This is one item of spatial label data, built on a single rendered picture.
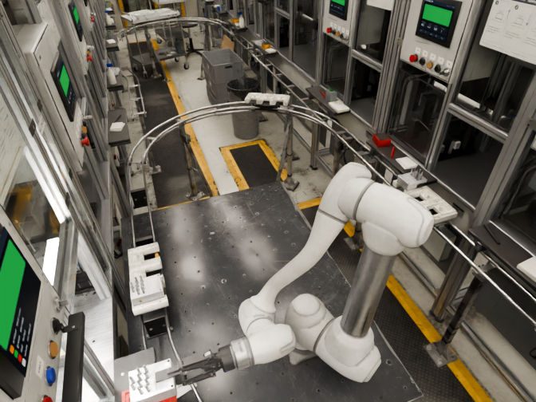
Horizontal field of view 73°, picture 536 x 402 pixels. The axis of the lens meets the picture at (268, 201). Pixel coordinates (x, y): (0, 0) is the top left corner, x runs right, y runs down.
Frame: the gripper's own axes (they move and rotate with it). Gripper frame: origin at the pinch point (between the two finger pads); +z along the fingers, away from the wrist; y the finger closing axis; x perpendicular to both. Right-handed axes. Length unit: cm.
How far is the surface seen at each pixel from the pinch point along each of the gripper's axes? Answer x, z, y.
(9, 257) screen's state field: 3, 17, 63
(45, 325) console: 2.1, 18.8, 41.9
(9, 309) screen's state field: 12, 17, 60
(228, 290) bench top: -52, -30, -35
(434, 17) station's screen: -97, -154, 69
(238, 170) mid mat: -247, -88, -101
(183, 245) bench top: -91, -14, -35
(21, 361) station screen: 17, 17, 53
